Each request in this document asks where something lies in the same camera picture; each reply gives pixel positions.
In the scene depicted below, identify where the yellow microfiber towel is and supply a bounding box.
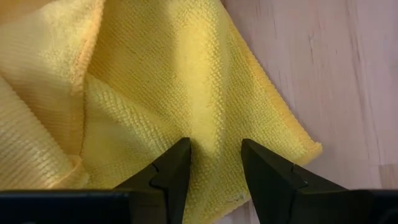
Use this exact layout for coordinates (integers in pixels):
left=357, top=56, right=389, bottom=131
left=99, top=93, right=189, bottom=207
left=0, top=0, right=323, bottom=224

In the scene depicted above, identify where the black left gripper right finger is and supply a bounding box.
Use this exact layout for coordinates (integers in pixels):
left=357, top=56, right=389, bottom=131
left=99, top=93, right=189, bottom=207
left=241, top=138, right=349, bottom=224

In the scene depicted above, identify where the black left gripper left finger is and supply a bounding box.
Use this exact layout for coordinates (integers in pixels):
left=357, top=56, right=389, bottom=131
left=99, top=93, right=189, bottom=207
left=113, top=137, right=192, bottom=224

